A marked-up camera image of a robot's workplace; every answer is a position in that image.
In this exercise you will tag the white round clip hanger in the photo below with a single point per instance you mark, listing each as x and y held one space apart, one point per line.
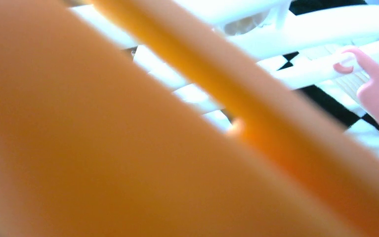
264 29

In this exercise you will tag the black white checkered blanket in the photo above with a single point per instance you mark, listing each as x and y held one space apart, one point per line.
328 95

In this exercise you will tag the pink clothes peg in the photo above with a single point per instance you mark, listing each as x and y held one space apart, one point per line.
368 93

